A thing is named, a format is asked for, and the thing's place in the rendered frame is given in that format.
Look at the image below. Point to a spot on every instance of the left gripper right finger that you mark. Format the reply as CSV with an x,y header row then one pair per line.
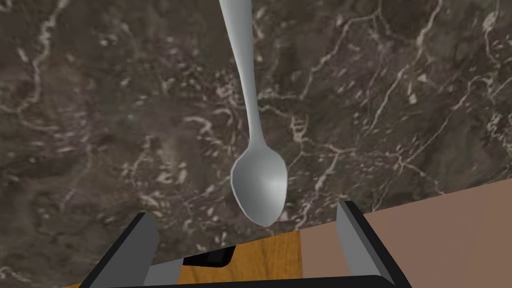
x,y
360,244

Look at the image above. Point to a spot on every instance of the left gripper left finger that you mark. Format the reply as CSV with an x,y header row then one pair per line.
x,y
128,256

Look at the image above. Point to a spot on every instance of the wooden cabinet front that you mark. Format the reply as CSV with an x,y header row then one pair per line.
x,y
256,260

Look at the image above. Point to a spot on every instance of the grey metal spoon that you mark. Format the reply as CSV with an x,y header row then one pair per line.
x,y
259,182

